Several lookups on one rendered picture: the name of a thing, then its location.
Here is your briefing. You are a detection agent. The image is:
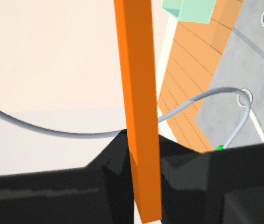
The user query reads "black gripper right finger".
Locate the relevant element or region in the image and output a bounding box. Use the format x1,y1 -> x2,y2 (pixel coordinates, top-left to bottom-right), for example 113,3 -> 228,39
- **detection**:
159,134 -> 264,224

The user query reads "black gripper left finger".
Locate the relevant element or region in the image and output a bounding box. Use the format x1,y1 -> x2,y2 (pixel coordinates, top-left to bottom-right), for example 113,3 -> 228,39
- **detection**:
0,129 -> 134,224

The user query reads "orange handle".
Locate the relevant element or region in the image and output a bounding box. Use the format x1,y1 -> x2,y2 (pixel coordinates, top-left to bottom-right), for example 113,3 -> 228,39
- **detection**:
114,0 -> 162,224

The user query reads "white loop with straight handle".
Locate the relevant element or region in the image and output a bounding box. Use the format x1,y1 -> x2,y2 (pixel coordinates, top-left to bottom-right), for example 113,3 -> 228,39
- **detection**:
237,89 -> 264,142

